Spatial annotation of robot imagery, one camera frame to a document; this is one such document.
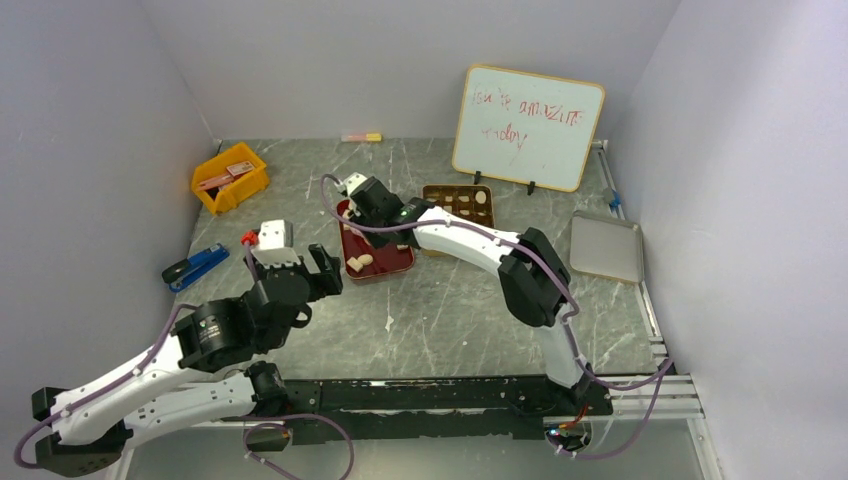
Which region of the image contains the gold chocolate box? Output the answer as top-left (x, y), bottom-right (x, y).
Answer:
top-left (422, 184), bottom-right (495, 228)

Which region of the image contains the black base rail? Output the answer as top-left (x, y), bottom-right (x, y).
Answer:
top-left (246, 375), bottom-right (613, 444)

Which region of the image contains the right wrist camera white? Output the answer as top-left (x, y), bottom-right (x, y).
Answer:
top-left (337, 173), bottom-right (368, 197)

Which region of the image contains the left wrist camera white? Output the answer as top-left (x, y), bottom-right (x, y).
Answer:
top-left (240, 219), bottom-right (294, 251)

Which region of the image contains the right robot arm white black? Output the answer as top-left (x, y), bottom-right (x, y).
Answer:
top-left (335, 173), bottom-right (588, 415)

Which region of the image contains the whiteboard with yellow frame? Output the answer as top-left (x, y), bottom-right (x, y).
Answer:
top-left (452, 64), bottom-right (605, 193)

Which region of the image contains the blue clip on rail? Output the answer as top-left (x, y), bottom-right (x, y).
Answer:
top-left (603, 187), bottom-right (621, 211)

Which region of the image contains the silver box lid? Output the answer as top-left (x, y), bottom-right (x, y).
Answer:
top-left (569, 211), bottom-right (645, 284)

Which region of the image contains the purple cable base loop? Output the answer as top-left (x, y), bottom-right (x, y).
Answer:
top-left (241, 413), bottom-right (356, 479)

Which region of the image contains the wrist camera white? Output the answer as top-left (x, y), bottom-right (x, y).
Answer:
top-left (337, 173), bottom-right (368, 197)
top-left (240, 219), bottom-right (294, 251)

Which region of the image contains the yellow pink eraser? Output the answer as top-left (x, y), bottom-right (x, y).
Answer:
top-left (340, 133), bottom-right (383, 143)

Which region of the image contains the red rectangular tray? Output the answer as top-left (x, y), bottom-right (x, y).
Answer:
top-left (339, 222), bottom-right (415, 280)

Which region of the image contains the rectangular white chocolate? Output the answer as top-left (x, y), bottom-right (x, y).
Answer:
top-left (346, 257), bottom-right (363, 272)

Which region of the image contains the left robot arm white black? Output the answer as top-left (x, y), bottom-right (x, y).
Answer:
top-left (14, 244), bottom-right (343, 478)

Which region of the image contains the yellow plastic bin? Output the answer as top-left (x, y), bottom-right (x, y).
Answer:
top-left (190, 142), bottom-right (270, 215)

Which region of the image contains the pink box in bin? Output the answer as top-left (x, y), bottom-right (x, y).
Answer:
top-left (197, 161), bottom-right (255, 191)

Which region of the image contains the blue black stapler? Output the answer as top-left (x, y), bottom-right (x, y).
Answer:
top-left (161, 243), bottom-right (230, 293)

